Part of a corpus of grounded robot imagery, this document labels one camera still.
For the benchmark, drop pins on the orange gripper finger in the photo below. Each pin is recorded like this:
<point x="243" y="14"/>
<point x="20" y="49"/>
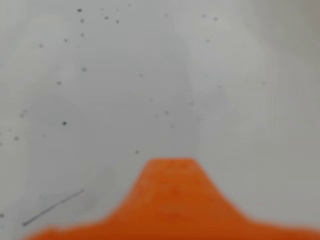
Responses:
<point x="172" y="200"/>

